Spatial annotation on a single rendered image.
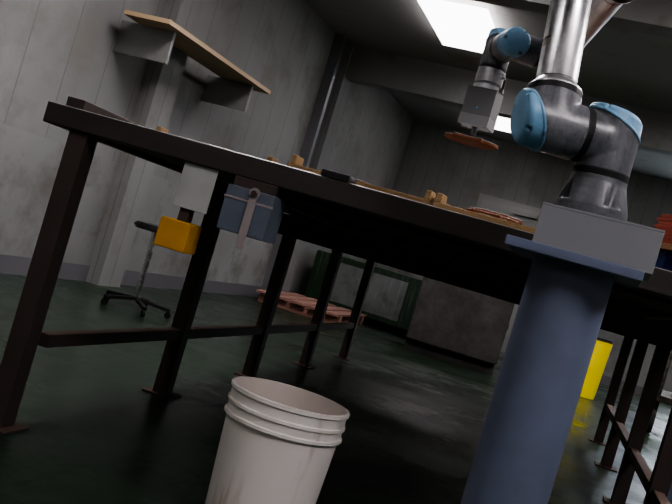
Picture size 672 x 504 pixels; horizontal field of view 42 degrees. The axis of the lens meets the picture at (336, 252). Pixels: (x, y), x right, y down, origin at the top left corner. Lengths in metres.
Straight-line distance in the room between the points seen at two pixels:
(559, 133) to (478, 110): 0.60
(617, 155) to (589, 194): 0.10
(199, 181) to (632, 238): 1.14
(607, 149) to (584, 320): 0.35
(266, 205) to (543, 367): 0.85
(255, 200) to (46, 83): 3.70
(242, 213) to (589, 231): 0.91
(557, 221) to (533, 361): 0.28
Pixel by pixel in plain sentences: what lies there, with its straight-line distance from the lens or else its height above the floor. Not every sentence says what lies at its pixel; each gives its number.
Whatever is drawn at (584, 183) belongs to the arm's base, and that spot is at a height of 1.02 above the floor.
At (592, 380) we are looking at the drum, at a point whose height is 0.20.
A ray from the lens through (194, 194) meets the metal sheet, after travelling 2.35.
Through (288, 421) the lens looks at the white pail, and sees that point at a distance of 2.03.
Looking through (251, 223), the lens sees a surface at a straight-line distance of 2.26.
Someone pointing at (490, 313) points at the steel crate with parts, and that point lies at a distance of 8.52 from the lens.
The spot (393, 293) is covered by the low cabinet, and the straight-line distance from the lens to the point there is 10.19.
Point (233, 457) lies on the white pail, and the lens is 2.10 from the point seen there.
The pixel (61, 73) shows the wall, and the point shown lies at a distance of 5.93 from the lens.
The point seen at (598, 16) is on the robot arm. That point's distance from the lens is 2.20.
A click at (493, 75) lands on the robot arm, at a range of 2.41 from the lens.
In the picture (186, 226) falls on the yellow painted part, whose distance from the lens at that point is 2.32.
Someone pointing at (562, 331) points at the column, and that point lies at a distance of 1.81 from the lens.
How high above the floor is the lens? 0.74
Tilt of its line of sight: level
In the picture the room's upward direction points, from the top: 17 degrees clockwise
